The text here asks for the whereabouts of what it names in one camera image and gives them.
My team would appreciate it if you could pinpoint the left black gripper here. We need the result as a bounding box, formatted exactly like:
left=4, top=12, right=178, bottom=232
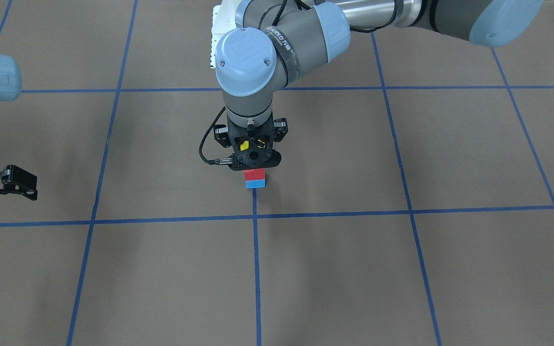
left=214, top=118, right=288, bottom=171

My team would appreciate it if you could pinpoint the red block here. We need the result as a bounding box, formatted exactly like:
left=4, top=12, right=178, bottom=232
left=243, top=168, right=265, bottom=182

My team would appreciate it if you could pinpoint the blue block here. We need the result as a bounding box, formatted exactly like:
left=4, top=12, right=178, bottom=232
left=245, top=179, right=266, bottom=189

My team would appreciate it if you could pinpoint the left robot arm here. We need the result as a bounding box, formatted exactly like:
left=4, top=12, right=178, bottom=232
left=199, top=0, right=542, bottom=171

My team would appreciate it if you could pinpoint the brown paper table cover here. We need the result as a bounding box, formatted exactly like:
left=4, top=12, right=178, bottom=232
left=0, top=0, right=554, bottom=346

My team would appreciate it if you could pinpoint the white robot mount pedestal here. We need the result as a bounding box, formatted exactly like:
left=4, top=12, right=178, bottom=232
left=210, top=0, right=251, bottom=69

